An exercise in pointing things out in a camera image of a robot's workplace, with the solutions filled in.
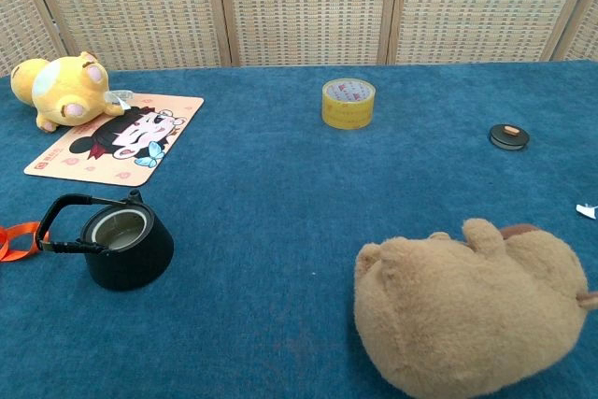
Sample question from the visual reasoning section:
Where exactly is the small black round lid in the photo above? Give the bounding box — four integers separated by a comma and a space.
488, 123, 531, 151

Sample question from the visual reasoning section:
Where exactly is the brown capybara plush toy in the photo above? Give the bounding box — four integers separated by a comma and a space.
353, 218, 598, 399

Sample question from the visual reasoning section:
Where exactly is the blue felt table cover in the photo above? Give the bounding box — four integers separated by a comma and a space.
0, 60, 598, 399

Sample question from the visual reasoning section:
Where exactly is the yellow packing tape roll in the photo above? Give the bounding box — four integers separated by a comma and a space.
320, 78, 377, 131

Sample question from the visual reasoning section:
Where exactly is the orange lanyard ribbon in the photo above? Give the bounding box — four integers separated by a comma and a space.
0, 221, 50, 264

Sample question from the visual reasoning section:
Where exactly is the yellow plush toy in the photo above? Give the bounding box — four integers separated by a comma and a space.
9, 50, 135, 134

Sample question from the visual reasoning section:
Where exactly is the black cast iron teapot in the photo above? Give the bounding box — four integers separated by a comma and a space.
35, 189, 176, 292

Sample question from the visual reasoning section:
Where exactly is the cartoon girl mouse pad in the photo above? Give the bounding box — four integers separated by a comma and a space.
23, 93, 206, 188

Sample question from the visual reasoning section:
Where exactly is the woven wooden folding screen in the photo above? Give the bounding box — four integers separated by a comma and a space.
0, 0, 598, 78

